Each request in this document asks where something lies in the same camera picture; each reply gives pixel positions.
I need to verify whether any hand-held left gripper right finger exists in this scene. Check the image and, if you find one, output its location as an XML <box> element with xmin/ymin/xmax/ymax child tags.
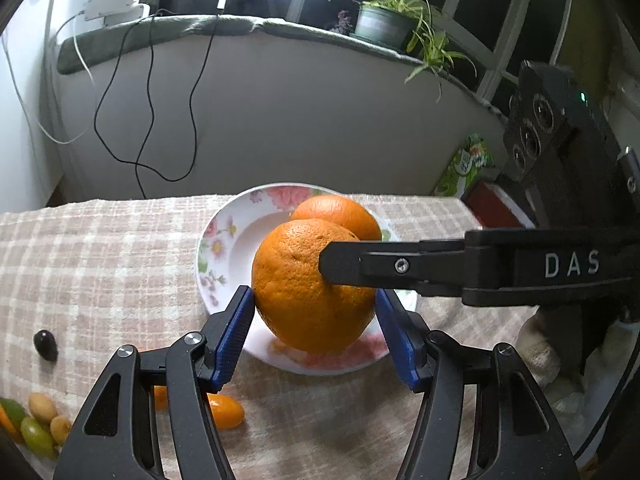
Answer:
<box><xmin>375</xmin><ymin>287</ymin><xmax>576</xmax><ymax>480</ymax></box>

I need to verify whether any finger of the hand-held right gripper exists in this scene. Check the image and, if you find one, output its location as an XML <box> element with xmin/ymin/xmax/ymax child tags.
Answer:
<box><xmin>319</xmin><ymin>239</ymin><xmax>467</xmax><ymax>298</ymax></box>

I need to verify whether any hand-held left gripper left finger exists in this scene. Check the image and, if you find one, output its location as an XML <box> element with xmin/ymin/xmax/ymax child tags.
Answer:
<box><xmin>52</xmin><ymin>285</ymin><xmax>256</xmax><ymax>480</ymax></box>

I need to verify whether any large orange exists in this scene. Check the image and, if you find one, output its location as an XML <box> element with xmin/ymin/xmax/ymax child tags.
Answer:
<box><xmin>251</xmin><ymin>220</ymin><xmax>376</xmax><ymax>353</ymax></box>

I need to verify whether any floral white plate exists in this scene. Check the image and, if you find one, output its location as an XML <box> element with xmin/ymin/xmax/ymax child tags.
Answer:
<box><xmin>196</xmin><ymin>183</ymin><xmax>418</xmax><ymax>376</ymax></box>

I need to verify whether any dark purple grape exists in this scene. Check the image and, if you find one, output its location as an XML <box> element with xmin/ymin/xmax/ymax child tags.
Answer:
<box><xmin>33</xmin><ymin>330</ymin><xmax>58</xmax><ymax>362</ymax></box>

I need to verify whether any small brown fruit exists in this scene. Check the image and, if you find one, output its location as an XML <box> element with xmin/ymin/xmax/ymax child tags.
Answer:
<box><xmin>50</xmin><ymin>415</ymin><xmax>73</xmax><ymax>446</ymax></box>
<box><xmin>27</xmin><ymin>393</ymin><xmax>58</xmax><ymax>423</ymax></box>

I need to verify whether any person's right hand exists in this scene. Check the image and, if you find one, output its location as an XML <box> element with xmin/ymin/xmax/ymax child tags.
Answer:
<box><xmin>517</xmin><ymin>305</ymin><xmax>632</xmax><ymax>413</ymax></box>

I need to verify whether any red box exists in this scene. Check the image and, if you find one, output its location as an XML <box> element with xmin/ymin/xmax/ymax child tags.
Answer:
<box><xmin>462</xmin><ymin>180</ymin><xmax>536</xmax><ymax>231</ymax></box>

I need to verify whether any green printed package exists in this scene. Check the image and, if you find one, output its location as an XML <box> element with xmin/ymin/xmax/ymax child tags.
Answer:
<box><xmin>434</xmin><ymin>133</ymin><xmax>496</xmax><ymax>198</ymax></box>

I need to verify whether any checked beige tablecloth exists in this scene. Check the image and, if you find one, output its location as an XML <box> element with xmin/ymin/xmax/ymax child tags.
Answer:
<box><xmin>0</xmin><ymin>194</ymin><xmax>596</xmax><ymax>480</ymax></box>

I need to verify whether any potted spider plant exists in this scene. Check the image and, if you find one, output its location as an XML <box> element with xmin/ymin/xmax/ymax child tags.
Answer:
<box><xmin>327</xmin><ymin>0</ymin><xmax>477</xmax><ymax>103</ymax></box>

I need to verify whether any small purple plant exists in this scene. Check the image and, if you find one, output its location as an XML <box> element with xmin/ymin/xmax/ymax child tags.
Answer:
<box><xmin>327</xmin><ymin>9</ymin><xmax>357</xmax><ymax>36</ymax></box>

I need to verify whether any white power strip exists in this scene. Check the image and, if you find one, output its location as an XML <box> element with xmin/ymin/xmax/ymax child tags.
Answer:
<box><xmin>102</xmin><ymin>4</ymin><xmax>151</xmax><ymax>28</ymax></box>

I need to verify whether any white power adapter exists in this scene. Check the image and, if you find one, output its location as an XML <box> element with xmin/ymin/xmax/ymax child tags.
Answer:
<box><xmin>82</xmin><ymin>0</ymin><xmax>141</xmax><ymax>22</ymax></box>

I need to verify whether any white window frame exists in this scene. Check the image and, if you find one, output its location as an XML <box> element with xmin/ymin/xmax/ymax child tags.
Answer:
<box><xmin>112</xmin><ymin>0</ymin><xmax>576</xmax><ymax>106</ymax></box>

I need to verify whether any black cable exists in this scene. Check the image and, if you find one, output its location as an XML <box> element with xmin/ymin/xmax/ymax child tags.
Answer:
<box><xmin>135</xmin><ymin>0</ymin><xmax>266</xmax><ymax>182</ymax></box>
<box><xmin>93</xmin><ymin>10</ymin><xmax>173</xmax><ymax>200</ymax></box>

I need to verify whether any white cable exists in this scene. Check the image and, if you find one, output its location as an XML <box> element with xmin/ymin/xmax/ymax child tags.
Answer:
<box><xmin>2</xmin><ymin>7</ymin><xmax>101</xmax><ymax>146</ymax></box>

